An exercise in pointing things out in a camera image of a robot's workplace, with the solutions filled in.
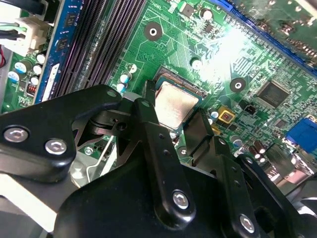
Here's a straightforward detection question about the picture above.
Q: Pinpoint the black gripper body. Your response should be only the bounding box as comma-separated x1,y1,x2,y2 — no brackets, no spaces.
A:
51,155,245,238

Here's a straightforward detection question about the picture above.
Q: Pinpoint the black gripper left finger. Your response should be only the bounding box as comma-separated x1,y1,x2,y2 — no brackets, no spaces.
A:
0,79,198,225

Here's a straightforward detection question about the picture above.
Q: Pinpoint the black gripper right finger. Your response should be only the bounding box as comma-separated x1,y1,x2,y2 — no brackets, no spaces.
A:
184,108,310,238

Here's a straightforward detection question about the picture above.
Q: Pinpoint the silver CPU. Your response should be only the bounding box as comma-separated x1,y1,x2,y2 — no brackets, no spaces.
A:
154,80,202,130

